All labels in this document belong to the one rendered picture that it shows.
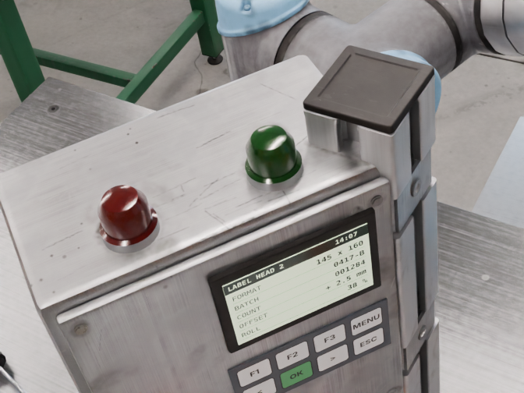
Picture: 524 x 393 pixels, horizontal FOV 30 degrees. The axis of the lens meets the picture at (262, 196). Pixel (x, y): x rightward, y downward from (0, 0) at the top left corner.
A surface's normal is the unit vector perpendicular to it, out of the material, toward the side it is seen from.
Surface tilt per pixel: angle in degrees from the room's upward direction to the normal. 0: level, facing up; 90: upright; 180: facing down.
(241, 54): 83
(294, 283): 90
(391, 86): 0
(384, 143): 90
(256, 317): 90
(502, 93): 0
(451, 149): 0
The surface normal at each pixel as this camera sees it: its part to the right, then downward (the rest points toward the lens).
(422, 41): 0.40, -0.14
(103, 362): 0.40, 0.62
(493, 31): -0.75, 0.48
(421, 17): 0.14, -0.47
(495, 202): -0.14, -0.68
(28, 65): 0.87, 0.26
